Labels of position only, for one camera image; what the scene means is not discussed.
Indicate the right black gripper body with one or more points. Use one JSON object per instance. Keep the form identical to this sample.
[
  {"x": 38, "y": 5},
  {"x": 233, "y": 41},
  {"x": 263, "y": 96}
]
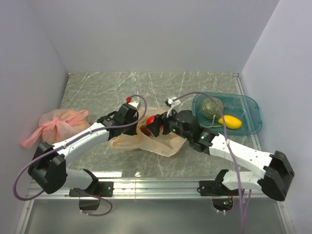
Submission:
[{"x": 165, "y": 124}]

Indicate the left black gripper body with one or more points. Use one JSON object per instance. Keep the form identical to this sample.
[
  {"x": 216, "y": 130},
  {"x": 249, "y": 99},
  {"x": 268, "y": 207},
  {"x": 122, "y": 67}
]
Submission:
[{"x": 131, "y": 124}]

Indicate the red apple fruit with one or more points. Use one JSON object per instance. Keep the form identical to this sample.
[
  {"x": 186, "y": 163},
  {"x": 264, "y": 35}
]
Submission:
[{"x": 150, "y": 120}]

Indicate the orange plastic bag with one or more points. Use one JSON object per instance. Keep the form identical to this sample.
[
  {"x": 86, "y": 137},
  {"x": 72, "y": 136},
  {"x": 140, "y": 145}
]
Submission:
[{"x": 163, "y": 145}]

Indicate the green netted melon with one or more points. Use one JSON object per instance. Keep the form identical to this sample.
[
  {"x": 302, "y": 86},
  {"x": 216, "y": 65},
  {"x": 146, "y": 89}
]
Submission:
[{"x": 211, "y": 109}]

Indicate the yellow mango fruit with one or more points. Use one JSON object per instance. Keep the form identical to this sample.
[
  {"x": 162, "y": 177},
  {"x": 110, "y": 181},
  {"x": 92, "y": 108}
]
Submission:
[{"x": 230, "y": 122}]

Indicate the dark red plum fruit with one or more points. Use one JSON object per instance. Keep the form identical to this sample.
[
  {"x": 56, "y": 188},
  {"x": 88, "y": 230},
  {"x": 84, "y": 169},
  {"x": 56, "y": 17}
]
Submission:
[{"x": 145, "y": 130}]

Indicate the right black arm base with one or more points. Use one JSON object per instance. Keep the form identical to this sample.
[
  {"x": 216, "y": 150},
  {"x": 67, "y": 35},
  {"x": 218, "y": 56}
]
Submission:
[{"x": 222, "y": 197}]

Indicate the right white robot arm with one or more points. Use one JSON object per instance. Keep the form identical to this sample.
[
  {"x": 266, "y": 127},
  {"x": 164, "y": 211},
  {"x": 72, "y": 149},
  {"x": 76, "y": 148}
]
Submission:
[{"x": 270, "y": 173}]

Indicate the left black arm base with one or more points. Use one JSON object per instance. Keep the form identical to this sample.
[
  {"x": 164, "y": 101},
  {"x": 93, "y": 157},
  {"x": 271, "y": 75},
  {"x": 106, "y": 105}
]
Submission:
[{"x": 91, "y": 198}]

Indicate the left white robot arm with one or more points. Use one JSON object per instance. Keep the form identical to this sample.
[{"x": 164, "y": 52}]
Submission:
[{"x": 52, "y": 173}]

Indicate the pink plastic bag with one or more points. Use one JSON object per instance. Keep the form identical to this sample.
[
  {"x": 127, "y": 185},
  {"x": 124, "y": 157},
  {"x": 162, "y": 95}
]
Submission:
[{"x": 58, "y": 125}]

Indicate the teal plastic tray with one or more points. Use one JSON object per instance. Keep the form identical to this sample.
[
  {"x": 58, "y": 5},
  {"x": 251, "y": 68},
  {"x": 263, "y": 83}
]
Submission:
[{"x": 241, "y": 107}]

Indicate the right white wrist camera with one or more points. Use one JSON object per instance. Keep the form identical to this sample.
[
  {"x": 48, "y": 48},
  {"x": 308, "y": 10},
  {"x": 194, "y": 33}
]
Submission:
[{"x": 172, "y": 103}]

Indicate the aluminium mounting rail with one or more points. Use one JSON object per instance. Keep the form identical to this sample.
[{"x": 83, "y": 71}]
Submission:
[{"x": 141, "y": 188}]

